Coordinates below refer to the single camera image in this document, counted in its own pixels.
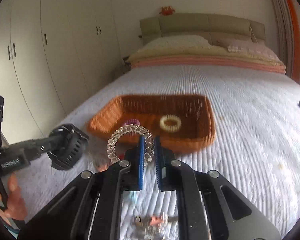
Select cream spiral hair tie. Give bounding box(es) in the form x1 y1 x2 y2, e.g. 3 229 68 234
159 114 183 132

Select clear spiral hair tie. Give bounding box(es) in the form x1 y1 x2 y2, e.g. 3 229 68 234
107 124 155 167

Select cream floral pillow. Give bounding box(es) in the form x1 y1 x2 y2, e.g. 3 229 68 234
138 35 211 53

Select purple spiral hair tie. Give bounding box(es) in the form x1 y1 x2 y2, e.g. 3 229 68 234
123 119 141 128

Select pink pillow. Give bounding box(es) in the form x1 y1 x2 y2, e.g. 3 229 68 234
216 38 280 61

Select folded yellow pink blankets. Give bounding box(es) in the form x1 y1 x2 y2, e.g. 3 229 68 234
128 46 286 74

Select red plush toy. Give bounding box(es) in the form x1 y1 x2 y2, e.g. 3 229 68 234
159 6 175 16

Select dark object on nightstand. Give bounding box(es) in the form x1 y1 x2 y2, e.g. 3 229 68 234
122 56 130 65

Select person's left hand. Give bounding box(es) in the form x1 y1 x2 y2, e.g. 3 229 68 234
0 173 27 226

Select white built-in wardrobe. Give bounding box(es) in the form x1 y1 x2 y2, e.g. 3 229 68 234
0 0 121 144

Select pink-headed key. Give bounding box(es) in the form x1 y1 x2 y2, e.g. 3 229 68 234
149 215 166 227

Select grey and orange curtain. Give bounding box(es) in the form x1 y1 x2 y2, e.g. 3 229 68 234
272 0 300 82

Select teal sleeve forearm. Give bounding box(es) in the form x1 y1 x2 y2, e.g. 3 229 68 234
0 205 22 239

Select beige padded headboard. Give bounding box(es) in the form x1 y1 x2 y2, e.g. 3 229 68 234
139 13 266 45

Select black watch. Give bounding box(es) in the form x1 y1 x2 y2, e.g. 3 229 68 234
47 124 89 171

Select orange wicker basket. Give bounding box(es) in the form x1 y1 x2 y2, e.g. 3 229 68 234
87 94 216 154

